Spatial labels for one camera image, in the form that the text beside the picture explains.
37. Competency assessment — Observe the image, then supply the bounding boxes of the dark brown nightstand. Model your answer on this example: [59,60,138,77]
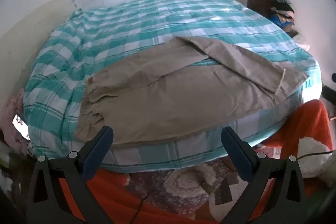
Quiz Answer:
[247,0,276,18]

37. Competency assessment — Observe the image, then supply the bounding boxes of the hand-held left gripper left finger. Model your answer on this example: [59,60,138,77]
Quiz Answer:
[26,126,116,224]

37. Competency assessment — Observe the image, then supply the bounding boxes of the pink cloth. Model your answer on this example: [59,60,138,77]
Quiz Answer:
[0,88,30,147]

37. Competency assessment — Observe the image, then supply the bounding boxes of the bed with teal checked sheet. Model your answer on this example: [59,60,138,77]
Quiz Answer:
[23,0,323,174]

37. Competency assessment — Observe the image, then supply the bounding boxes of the floral patchwork cloth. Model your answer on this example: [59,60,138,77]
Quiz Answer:
[125,160,251,215]

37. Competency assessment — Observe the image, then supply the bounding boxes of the beige pants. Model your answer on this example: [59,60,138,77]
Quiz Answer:
[74,36,310,146]

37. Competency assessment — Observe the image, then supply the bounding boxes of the smartphone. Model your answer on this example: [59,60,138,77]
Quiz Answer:
[13,114,31,141]

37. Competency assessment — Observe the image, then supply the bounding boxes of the pale pink pillow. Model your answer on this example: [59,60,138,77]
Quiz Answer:
[291,31,312,51]

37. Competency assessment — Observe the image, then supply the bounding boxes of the beige headboard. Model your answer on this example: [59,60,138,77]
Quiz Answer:
[0,0,77,85]

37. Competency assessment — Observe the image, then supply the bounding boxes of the white fluffy cloth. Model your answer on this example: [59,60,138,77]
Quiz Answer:
[298,136,336,188]

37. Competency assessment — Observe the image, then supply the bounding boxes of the person's orange clothing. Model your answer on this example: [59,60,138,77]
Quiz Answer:
[58,99,336,224]

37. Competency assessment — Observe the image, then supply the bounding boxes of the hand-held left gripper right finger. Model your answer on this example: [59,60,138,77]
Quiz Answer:
[221,127,306,224]

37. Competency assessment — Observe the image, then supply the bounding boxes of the pile of clothes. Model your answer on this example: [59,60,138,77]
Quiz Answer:
[256,0,296,33]

